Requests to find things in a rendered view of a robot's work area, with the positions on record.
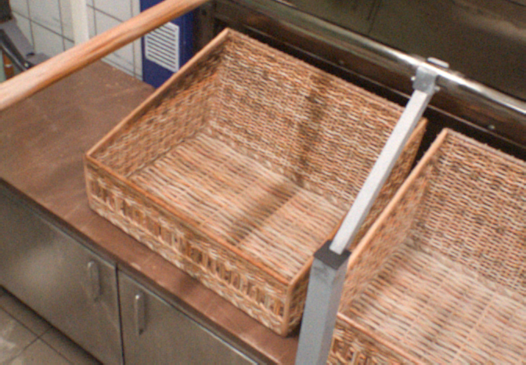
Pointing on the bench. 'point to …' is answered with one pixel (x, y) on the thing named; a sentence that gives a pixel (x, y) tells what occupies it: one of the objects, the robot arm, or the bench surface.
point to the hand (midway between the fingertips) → (56, 31)
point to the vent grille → (163, 46)
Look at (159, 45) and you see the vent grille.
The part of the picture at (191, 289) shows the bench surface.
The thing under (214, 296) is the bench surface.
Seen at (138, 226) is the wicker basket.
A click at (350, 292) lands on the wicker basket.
